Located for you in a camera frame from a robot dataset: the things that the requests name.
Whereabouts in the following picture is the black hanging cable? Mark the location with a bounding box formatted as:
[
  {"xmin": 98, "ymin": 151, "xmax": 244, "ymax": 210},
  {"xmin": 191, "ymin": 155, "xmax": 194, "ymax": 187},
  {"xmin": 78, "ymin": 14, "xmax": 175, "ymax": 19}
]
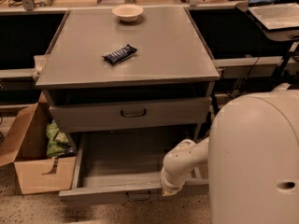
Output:
[{"xmin": 226, "ymin": 57, "xmax": 262, "ymax": 100}]

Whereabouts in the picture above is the blue snack bar wrapper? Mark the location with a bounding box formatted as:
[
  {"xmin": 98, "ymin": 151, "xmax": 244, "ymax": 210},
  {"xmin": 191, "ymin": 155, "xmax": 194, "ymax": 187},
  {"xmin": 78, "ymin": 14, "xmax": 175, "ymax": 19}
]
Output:
[{"xmin": 104, "ymin": 44, "xmax": 137, "ymax": 65}]

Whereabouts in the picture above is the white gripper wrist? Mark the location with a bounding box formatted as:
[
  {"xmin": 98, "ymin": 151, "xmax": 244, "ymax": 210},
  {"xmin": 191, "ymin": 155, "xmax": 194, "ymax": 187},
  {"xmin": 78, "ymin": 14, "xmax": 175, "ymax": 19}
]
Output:
[{"xmin": 161, "ymin": 168, "xmax": 187, "ymax": 197}]

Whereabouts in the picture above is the grey drawer cabinet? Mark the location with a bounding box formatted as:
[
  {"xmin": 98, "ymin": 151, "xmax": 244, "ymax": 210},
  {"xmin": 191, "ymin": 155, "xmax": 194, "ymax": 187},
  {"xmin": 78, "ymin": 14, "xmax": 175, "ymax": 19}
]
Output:
[{"xmin": 35, "ymin": 6, "xmax": 221, "ymax": 142}]

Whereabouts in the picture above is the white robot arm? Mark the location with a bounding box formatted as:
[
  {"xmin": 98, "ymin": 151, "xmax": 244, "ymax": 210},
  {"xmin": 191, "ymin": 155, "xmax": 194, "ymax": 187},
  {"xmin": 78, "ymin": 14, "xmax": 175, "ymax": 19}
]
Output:
[{"xmin": 161, "ymin": 84, "xmax": 299, "ymax": 224}]

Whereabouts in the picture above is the cardboard box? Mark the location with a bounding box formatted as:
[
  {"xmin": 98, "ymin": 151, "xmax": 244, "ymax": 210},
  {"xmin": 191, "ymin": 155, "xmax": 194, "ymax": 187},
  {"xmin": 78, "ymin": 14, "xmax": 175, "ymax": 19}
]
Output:
[{"xmin": 0, "ymin": 102, "xmax": 76, "ymax": 194}]

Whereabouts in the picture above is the grey top drawer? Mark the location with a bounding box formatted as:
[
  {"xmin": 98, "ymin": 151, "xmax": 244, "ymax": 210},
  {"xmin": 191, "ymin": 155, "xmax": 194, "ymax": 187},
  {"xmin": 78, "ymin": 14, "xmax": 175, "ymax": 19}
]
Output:
[{"xmin": 50, "ymin": 97, "xmax": 211, "ymax": 133}]

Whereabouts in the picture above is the black office chair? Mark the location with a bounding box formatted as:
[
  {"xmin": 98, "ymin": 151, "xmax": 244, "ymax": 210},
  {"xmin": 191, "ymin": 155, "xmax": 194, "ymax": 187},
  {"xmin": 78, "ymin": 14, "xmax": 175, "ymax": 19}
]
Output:
[{"xmin": 270, "ymin": 41, "xmax": 299, "ymax": 89}]

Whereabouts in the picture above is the white bowl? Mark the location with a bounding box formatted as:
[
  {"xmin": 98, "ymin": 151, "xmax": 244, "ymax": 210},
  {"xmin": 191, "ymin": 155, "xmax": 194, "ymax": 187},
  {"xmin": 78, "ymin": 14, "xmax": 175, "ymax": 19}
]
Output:
[{"xmin": 112, "ymin": 4, "xmax": 144, "ymax": 22}]

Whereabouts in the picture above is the grey drawer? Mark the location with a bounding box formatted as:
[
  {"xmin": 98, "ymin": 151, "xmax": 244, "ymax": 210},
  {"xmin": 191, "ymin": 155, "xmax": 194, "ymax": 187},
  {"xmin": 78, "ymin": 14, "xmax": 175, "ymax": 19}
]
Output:
[
  {"xmin": 58, "ymin": 131, "xmax": 210, "ymax": 203},
  {"xmin": 50, "ymin": 97, "xmax": 211, "ymax": 133}
]

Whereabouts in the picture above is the green chip bag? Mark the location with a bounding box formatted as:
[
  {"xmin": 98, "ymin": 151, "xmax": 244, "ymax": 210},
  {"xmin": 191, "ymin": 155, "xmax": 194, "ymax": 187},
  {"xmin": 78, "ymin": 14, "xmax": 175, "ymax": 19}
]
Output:
[{"xmin": 46, "ymin": 121, "xmax": 75, "ymax": 157}]

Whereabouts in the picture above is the silver laptop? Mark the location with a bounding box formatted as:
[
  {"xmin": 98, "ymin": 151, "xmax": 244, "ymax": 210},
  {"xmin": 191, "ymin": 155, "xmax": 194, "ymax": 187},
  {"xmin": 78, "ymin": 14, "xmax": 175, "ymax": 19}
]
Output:
[{"xmin": 249, "ymin": 0, "xmax": 299, "ymax": 30}]

